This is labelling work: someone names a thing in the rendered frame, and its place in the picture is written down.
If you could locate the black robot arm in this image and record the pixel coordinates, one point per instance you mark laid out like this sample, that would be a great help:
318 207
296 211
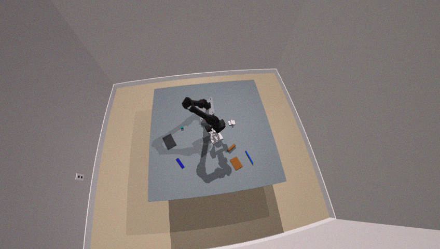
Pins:
212 120

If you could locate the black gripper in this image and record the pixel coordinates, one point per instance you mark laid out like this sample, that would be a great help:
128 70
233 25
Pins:
209 128

